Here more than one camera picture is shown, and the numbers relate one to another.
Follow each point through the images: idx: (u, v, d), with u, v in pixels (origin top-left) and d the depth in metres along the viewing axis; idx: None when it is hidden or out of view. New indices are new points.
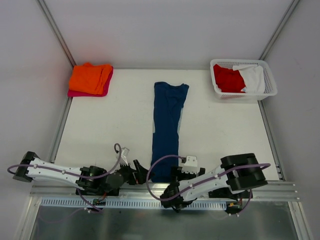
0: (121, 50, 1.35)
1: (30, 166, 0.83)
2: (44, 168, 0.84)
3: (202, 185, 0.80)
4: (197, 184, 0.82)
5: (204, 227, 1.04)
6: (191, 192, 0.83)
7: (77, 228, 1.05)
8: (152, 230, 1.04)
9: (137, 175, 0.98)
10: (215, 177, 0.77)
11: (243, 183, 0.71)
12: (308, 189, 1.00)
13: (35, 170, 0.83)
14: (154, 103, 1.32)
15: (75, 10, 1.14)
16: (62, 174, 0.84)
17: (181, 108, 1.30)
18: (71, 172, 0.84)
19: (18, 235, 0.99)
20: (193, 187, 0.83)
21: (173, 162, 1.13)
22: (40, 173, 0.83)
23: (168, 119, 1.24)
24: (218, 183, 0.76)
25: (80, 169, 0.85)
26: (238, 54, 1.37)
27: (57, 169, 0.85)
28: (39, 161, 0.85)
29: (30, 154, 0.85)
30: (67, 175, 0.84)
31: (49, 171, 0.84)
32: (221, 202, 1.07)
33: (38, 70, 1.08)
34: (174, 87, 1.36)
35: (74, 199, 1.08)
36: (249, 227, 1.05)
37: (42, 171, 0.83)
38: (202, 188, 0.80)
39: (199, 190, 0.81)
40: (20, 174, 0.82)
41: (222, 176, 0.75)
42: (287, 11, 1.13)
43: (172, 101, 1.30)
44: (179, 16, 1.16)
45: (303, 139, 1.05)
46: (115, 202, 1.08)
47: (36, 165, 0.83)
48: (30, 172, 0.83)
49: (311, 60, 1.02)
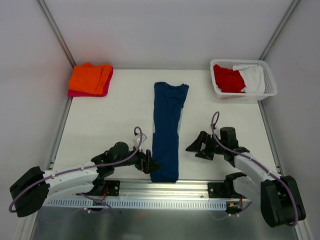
0: (121, 50, 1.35)
1: (49, 178, 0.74)
2: (63, 173, 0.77)
3: (255, 166, 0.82)
4: (255, 162, 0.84)
5: (202, 227, 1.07)
6: (244, 159, 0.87)
7: (77, 228, 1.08)
8: (152, 230, 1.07)
9: (144, 165, 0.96)
10: (269, 173, 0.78)
11: (269, 197, 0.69)
12: (306, 189, 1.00)
13: (55, 180, 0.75)
14: (154, 103, 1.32)
15: (75, 10, 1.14)
16: (82, 171, 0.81)
17: (181, 108, 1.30)
18: (90, 166, 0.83)
19: (18, 235, 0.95)
20: (250, 159, 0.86)
21: (173, 162, 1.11)
22: (62, 180, 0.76)
23: (168, 120, 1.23)
24: (264, 175, 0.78)
25: (92, 161, 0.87)
26: (238, 54, 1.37)
27: (75, 169, 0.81)
28: (53, 171, 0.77)
29: (37, 169, 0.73)
30: (87, 169, 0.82)
31: (69, 174, 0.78)
32: (221, 202, 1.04)
33: (38, 70, 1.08)
34: (175, 87, 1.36)
35: (73, 199, 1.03)
36: (248, 227, 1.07)
37: (63, 178, 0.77)
38: (253, 166, 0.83)
39: (250, 165, 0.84)
40: (41, 190, 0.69)
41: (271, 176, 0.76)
42: (287, 11, 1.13)
43: (173, 101, 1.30)
44: (180, 16, 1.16)
45: (303, 139, 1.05)
46: (115, 203, 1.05)
47: (53, 175, 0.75)
48: (52, 185, 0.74)
49: (310, 61, 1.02)
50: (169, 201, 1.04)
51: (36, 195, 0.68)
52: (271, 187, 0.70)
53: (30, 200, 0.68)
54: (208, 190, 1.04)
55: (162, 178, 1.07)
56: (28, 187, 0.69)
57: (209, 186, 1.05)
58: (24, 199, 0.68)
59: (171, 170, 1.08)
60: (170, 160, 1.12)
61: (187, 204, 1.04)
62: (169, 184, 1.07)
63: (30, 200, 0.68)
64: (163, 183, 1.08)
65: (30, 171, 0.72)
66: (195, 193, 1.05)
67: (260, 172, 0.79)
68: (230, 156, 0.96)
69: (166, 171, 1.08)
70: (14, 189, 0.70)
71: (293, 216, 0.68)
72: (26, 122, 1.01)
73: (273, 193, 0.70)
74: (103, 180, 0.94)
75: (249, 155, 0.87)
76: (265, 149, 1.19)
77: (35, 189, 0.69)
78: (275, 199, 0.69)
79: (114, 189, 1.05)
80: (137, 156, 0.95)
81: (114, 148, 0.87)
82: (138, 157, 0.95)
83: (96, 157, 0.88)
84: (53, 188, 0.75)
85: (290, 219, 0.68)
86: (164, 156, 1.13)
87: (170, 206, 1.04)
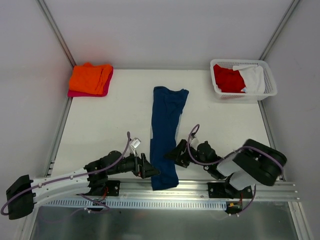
0: (121, 50, 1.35)
1: (35, 187, 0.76)
2: (51, 182, 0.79)
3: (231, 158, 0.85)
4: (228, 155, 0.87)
5: (203, 227, 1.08)
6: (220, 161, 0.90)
7: (77, 229, 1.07)
8: (152, 230, 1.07)
9: (140, 169, 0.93)
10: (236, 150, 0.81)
11: (244, 166, 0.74)
12: (307, 189, 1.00)
13: (42, 189, 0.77)
14: (152, 107, 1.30)
15: (75, 10, 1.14)
16: (72, 180, 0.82)
17: (180, 114, 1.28)
18: (80, 174, 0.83)
19: (18, 235, 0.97)
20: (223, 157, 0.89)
21: (170, 168, 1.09)
22: (49, 189, 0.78)
23: (165, 127, 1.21)
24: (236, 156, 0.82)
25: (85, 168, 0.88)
26: (238, 54, 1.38)
27: (65, 177, 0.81)
28: (41, 180, 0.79)
29: (26, 178, 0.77)
30: (77, 178, 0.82)
31: (57, 183, 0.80)
32: (221, 202, 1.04)
33: (37, 70, 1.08)
34: (174, 92, 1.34)
35: (74, 199, 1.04)
36: (248, 227, 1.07)
37: (50, 187, 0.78)
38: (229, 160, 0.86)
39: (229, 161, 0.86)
40: (26, 201, 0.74)
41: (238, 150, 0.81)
42: (287, 11, 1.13)
43: (171, 106, 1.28)
44: (180, 16, 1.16)
45: (304, 140, 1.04)
46: (115, 202, 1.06)
47: (40, 184, 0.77)
48: (38, 194, 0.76)
49: (310, 61, 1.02)
50: (169, 201, 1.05)
51: (21, 205, 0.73)
52: (239, 158, 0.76)
53: (15, 209, 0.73)
54: (208, 190, 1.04)
55: (161, 186, 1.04)
56: (16, 195, 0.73)
57: (209, 186, 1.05)
58: (12, 206, 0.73)
59: (171, 175, 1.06)
60: (167, 167, 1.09)
61: (187, 204, 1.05)
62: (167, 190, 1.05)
63: (18, 207, 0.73)
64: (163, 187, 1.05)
65: (20, 180, 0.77)
66: (195, 193, 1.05)
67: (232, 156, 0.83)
68: (218, 175, 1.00)
69: (166, 178, 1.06)
70: (8, 194, 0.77)
71: (272, 161, 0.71)
72: (26, 122, 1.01)
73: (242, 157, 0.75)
74: (103, 183, 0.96)
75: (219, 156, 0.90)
76: None
77: (22, 198, 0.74)
78: (250, 162, 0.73)
79: (114, 189, 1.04)
80: (132, 162, 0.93)
81: (108, 156, 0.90)
82: (133, 163, 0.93)
83: (90, 164, 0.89)
84: (40, 197, 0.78)
85: (273, 166, 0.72)
86: (162, 163, 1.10)
87: (170, 206, 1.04)
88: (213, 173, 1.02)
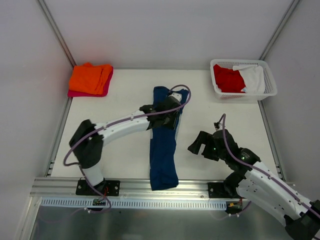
0: (121, 50, 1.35)
1: (101, 129, 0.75)
2: (113, 124, 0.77)
3: (279, 189, 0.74)
4: (277, 183, 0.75)
5: (204, 227, 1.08)
6: (262, 177, 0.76)
7: (77, 229, 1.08)
8: (152, 230, 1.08)
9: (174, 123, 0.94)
10: (300, 202, 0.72)
11: (307, 230, 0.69)
12: (307, 189, 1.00)
13: (107, 131, 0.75)
14: None
15: (75, 10, 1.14)
16: (132, 121, 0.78)
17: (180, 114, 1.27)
18: (139, 115, 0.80)
19: (18, 234, 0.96)
20: (270, 178, 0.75)
21: (171, 168, 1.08)
22: (114, 131, 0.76)
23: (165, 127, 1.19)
24: (293, 203, 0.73)
25: (141, 110, 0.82)
26: (238, 54, 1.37)
27: (126, 119, 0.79)
28: (104, 123, 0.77)
29: (88, 122, 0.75)
30: (137, 119, 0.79)
31: (118, 125, 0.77)
32: (221, 202, 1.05)
33: (38, 70, 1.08)
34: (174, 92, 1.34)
35: (74, 199, 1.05)
36: (248, 227, 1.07)
37: (115, 128, 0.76)
38: (277, 189, 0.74)
39: (272, 187, 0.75)
40: (96, 143, 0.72)
41: (302, 205, 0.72)
42: (287, 11, 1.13)
43: None
44: (180, 16, 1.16)
45: (303, 140, 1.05)
46: (115, 202, 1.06)
47: (105, 127, 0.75)
48: (106, 135, 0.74)
49: (310, 60, 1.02)
50: (169, 201, 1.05)
51: (92, 146, 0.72)
52: (308, 223, 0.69)
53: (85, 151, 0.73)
54: (208, 190, 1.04)
55: (161, 185, 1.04)
56: (84, 138, 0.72)
57: (209, 186, 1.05)
58: (84, 150, 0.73)
59: (171, 175, 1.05)
60: (167, 167, 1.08)
61: (186, 204, 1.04)
62: (167, 191, 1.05)
63: (89, 148, 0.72)
64: (164, 190, 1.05)
65: (82, 125, 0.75)
66: (195, 193, 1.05)
67: (289, 201, 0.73)
68: (238, 165, 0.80)
69: (166, 178, 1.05)
70: (72, 143, 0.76)
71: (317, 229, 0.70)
72: (26, 122, 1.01)
73: (307, 222, 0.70)
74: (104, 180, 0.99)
75: (267, 172, 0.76)
76: (266, 149, 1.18)
77: (92, 141, 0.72)
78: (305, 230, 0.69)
79: (113, 189, 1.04)
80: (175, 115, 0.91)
81: (165, 100, 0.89)
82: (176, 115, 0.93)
83: (145, 106, 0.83)
84: (107, 139, 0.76)
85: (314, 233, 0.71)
86: (162, 163, 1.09)
87: (170, 206, 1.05)
88: (232, 163, 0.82)
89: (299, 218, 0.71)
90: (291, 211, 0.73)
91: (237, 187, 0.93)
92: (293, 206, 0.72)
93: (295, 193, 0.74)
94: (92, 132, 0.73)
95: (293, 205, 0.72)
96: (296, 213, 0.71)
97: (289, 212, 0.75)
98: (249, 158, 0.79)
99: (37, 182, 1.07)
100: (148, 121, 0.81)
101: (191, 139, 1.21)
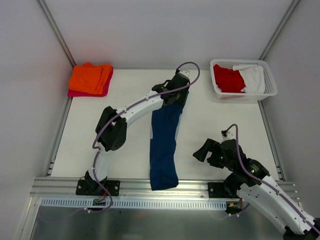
0: (121, 50, 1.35)
1: (122, 112, 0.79)
2: (132, 107, 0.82)
3: (286, 205, 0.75)
4: (284, 199, 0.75)
5: (204, 227, 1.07)
6: (270, 192, 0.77)
7: (76, 230, 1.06)
8: (152, 230, 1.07)
9: None
10: (305, 220, 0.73)
11: None
12: (307, 189, 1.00)
13: (128, 113, 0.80)
14: None
15: (76, 10, 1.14)
16: (147, 101, 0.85)
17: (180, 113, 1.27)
18: (153, 95, 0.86)
19: (18, 234, 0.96)
20: (278, 194, 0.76)
21: (171, 168, 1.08)
22: (134, 113, 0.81)
23: (165, 127, 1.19)
24: (298, 220, 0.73)
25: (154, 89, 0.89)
26: (238, 54, 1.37)
27: (141, 101, 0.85)
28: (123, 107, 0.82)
29: (109, 109, 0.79)
30: (152, 99, 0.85)
31: (138, 106, 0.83)
32: (221, 202, 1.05)
33: (38, 70, 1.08)
34: None
35: (74, 199, 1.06)
36: (248, 227, 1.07)
37: (135, 110, 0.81)
38: (283, 205, 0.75)
39: (279, 202, 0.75)
40: (121, 126, 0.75)
41: (306, 223, 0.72)
42: (287, 11, 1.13)
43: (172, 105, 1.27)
44: (180, 16, 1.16)
45: (303, 140, 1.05)
46: (116, 202, 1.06)
47: (125, 109, 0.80)
48: (128, 118, 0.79)
49: (310, 60, 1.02)
50: (169, 201, 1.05)
51: (117, 129, 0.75)
52: None
53: (113, 134, 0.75)
54: (208, 190, 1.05)
55: (161, 185, 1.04)
56: (108, 123, 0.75)
57: (209, 186, 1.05)
58: (110, 134, 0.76)
59: (171, 175, 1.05)
60: (167, 166, 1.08)
61: (186, 204, 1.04)
62: (167, 191, 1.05)
63: (115, 130, 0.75)
64: (163, 190, 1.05)
65: (105, 111, 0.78)
66: (195, 193, 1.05)
67: (295, 218, 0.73)
68: (247, 177, 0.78)
69: (166, 177, 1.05)
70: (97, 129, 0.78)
71: None
72: (26, 122, 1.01)
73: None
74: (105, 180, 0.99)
75: (276, 188, 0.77)
76: (266, 149, 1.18)
77: (117, 124, 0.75)
78: None
79: (114, 189, 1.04)
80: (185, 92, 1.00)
81: (173, 78, 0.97)
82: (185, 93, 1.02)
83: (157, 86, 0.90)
84: (129, 121, 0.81)
85: None
86: (162, 163, 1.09)
87: (170, 206, 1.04)
88: (240, 174, 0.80)
89: (302, 234, 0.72)
90: (295, 227, 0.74)
91: (239, 190, 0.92)
92: (297, 223, 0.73)
93: (301, 210, 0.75)
94: (115, 117, 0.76)
95: (298, 223, 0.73)
96: (300, 230, 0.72)
97: (292, 227, 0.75)
98: (258, 171, 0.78)
99: (37, 182, 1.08)
100: (162, 99, 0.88)
101: (191, 139, 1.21)
